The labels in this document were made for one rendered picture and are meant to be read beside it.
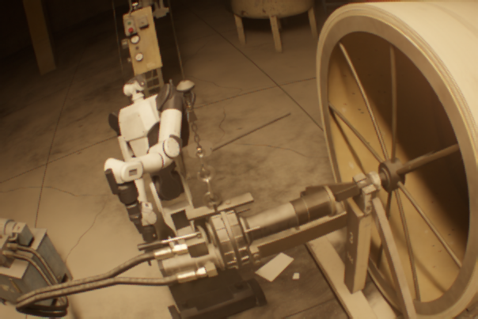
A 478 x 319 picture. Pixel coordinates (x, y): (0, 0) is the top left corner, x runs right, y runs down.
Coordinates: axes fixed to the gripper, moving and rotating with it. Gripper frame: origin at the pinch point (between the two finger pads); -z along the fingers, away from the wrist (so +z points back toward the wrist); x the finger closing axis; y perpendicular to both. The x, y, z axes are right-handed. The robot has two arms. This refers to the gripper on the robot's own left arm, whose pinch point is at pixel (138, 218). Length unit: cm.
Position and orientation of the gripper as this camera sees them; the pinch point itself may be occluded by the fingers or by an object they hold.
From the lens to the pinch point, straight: 168.6
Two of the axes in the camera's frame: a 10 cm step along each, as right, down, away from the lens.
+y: 9.4, -2.9, 1.5
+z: -1.6, -8.2, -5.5
